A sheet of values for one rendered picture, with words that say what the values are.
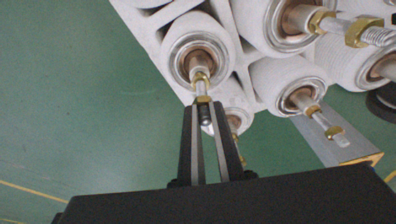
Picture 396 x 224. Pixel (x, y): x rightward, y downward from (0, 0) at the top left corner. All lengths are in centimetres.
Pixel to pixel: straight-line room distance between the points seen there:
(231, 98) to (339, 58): 17
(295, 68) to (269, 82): 4
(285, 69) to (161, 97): 40
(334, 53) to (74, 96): 72
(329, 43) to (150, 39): 29
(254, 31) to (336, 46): 16
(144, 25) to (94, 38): 27
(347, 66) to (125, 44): 47
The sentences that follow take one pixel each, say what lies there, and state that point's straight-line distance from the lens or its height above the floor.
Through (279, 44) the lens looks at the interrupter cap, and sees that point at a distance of 20.
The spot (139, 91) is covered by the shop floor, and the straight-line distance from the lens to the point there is 52.
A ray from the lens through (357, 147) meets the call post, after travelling 39.
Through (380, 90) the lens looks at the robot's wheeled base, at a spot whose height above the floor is 7.
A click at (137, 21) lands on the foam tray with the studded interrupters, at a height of 18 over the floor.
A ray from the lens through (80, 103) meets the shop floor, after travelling 67.
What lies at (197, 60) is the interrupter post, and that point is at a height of 27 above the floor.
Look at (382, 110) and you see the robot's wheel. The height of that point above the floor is 12.
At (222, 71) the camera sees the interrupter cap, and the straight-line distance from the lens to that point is 18.
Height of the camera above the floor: 42
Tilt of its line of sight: 49 degrees down
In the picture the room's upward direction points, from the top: 176 degrees clockwise
